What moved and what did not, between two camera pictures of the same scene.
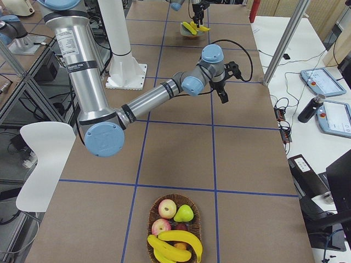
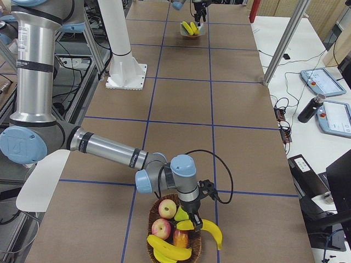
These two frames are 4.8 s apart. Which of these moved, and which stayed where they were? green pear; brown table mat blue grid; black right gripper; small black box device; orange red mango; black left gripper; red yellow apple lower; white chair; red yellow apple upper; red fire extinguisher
Moved: black right gripper; orange red mango
Stayed: green pear; red fire extinguisher; small black box device; white chair; black left gripper; red yellow apple upper; brown table mat blue grid; red yellow apple lower
